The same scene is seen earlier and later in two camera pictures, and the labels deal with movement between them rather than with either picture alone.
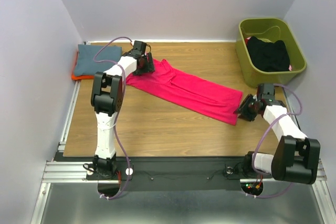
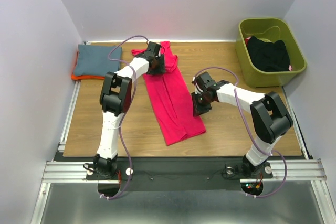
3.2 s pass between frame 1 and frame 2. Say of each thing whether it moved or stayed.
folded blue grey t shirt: stayed
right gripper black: moved
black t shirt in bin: stayed
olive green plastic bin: stayed
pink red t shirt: moved
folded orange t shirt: stayed
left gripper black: moved
